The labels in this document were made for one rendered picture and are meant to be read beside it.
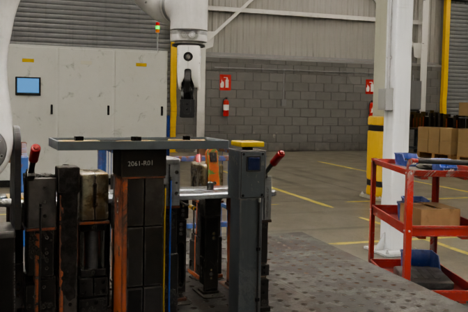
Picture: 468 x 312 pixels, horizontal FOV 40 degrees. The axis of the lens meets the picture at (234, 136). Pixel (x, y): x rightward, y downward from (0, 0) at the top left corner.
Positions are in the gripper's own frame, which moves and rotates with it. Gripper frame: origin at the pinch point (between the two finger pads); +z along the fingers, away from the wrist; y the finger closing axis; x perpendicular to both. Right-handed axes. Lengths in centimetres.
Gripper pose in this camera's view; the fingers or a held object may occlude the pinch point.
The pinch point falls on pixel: (187, 113)
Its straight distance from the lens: 148.1
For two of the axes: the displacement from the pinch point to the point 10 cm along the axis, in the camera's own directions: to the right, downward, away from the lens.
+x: -10.0, -0.2, -0.6
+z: -0.2, 10.0, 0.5
